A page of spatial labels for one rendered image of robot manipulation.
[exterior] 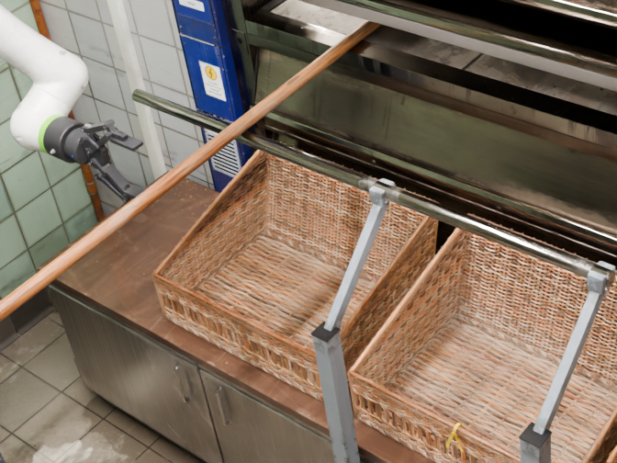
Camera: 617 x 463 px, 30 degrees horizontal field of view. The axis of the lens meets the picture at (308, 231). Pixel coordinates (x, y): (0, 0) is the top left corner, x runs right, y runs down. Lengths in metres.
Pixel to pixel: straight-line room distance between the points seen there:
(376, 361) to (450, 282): 0.29
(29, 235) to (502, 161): 1.82
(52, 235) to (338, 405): 1.75
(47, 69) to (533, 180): 1.09
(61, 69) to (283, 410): 0.92
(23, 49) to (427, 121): 0.91
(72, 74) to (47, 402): 1.38
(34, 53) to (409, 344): 1.06
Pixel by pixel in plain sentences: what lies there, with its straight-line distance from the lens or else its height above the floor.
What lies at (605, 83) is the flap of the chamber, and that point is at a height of 1.40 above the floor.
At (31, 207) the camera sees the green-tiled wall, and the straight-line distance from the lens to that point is 3.83.
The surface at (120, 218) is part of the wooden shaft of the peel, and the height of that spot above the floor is 1.20.
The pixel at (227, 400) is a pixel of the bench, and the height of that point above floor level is 0.45.
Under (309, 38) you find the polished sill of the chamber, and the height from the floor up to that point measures 1.18.
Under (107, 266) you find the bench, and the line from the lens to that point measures 3.18.
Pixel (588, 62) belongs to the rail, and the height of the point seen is 1.43.
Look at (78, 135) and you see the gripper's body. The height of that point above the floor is 1.22.
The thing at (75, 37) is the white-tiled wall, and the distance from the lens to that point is 3.55.
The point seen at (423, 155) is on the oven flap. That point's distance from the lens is 2.70.
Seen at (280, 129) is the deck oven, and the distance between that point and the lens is 3.03.
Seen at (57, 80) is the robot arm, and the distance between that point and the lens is 2.63.
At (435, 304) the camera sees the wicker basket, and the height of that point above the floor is 0.69.
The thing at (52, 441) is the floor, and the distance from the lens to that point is 3.59.
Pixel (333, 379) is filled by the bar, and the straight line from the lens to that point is 2.36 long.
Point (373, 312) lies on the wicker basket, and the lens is 2.66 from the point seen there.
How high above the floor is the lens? 2.55
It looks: 39 degrees down
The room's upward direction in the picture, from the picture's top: 10 degrees counter-clockwise
